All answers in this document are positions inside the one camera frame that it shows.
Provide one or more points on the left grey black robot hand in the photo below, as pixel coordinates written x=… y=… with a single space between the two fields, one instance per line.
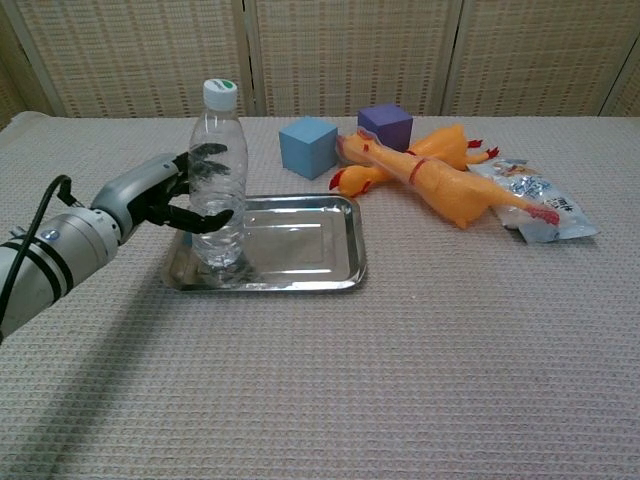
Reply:
x=140 y=192

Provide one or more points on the transparent plastic water bottle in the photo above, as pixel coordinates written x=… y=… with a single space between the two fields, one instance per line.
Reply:
x=219 y=175

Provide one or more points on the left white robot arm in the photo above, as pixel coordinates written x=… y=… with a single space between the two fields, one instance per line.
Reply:
x=50 y=260

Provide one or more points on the stainless steel rectangular tray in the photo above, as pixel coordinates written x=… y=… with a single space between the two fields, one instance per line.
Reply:
x=300 y=245

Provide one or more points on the blue foam cube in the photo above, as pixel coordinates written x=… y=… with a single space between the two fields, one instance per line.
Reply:
x=306 y=148

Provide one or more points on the woven folding screen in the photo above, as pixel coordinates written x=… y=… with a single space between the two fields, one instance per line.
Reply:
x=320 y=55

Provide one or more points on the beige waffle tablecloth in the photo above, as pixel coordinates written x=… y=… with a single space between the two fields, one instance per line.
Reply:
x=320 y=360

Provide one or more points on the purple foam cube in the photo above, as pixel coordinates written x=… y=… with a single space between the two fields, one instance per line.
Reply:
x=385 y=125

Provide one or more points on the large yellow rubber chicken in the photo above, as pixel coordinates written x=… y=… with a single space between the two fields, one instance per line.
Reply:
x=440 y=182

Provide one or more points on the small yellow rubber chicken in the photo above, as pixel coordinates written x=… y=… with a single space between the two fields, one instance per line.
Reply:
x=445 y=145

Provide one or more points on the white blue snack bag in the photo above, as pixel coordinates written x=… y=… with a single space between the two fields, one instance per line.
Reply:
x=545 y=195

